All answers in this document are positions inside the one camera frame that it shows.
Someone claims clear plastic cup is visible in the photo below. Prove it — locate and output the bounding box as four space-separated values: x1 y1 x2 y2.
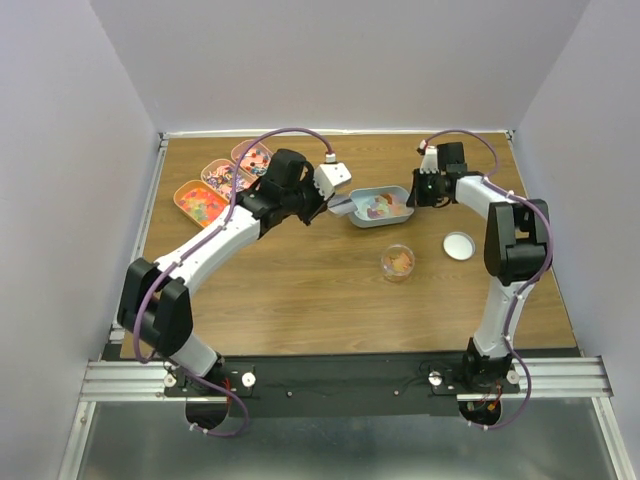
380 244 416 282

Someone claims grey candy tray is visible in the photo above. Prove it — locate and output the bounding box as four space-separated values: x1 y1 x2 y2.
348 185 414 229

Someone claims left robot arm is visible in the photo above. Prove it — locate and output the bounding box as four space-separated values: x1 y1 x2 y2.
117 149 351 395

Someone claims metal scoop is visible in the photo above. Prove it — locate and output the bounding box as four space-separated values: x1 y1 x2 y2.
327 195 358 217

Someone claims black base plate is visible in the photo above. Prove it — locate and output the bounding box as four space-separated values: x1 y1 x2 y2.
214 351 481 420

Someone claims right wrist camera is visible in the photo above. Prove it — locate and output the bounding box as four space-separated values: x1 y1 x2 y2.
417 140 440 174

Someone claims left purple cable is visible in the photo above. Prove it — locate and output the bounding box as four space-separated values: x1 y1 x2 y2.
132 126 337 439

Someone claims purple cable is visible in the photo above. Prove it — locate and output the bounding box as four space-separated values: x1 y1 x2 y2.
418 128 556 432
132 126 337 439

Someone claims orange candy tray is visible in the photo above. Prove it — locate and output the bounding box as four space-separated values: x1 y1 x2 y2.
173 180 229 228

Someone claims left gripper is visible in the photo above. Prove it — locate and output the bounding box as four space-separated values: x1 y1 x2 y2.
283 170 336 227

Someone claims pink candy tray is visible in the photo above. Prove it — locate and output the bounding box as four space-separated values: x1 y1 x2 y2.
231 140 273 177

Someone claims beige candy tray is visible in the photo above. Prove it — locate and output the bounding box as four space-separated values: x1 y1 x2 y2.
201 159 254 201

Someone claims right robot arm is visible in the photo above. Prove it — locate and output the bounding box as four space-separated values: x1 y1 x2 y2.
406 140 553 392

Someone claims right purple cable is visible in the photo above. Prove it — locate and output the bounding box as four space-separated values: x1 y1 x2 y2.
418 128 556 432

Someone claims white round lid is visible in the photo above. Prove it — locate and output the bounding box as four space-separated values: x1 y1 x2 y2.
442 232 476 261

